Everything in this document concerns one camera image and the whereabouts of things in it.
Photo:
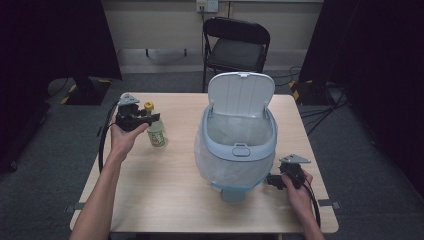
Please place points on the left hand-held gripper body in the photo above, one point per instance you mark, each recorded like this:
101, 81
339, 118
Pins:
128, 116

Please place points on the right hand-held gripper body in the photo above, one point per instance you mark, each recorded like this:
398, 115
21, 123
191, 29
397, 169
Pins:
294, 168

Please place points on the clear bottle with yellow cap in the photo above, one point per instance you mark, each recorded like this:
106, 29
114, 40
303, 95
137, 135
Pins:
156, 133

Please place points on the light blue trash bin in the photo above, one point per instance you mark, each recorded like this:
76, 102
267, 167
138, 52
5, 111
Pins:
238, 133

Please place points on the person's left hand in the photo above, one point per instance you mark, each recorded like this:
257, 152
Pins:
125, 140

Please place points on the person's right hand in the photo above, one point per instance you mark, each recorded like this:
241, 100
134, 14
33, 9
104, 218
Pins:
298, 196

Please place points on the clear plastic bin liner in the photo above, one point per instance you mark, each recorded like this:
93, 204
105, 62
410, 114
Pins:
230, 166

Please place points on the black stand base striped tape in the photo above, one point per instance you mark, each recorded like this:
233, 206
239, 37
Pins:
85, 90
308, 93

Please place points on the black curtain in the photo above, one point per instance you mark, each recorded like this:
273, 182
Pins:
50, 50
376, 66

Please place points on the black folding chair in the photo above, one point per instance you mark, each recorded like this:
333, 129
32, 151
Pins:
235, 50

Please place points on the grey table bracket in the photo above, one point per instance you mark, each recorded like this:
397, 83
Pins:
329, 203
74, 207

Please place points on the white wall outlet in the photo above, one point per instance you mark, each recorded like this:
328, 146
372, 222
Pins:
207, 5

